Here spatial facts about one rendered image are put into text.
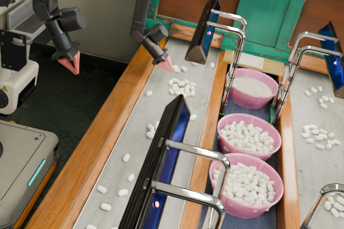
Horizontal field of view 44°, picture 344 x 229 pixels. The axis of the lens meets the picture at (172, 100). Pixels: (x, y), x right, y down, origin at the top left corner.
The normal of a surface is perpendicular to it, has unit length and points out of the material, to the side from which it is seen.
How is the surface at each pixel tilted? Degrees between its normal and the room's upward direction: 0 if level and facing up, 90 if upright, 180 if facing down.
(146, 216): 58
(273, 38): 90
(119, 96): 0
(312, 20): 90
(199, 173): 0
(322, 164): 0
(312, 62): 67
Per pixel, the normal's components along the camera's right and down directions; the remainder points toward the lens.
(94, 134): 0.17, -0.83
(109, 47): -0.16, 0.51
